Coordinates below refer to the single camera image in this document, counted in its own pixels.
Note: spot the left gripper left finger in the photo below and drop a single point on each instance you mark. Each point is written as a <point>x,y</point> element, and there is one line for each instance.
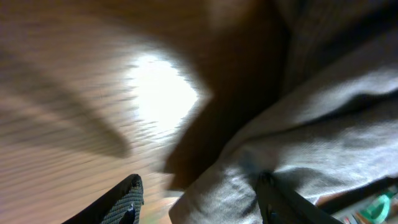
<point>120,205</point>

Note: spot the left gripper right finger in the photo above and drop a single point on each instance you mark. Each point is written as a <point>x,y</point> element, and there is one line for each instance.
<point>280,204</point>

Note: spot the grey shorts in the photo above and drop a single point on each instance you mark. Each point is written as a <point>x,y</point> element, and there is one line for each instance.
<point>334,128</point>

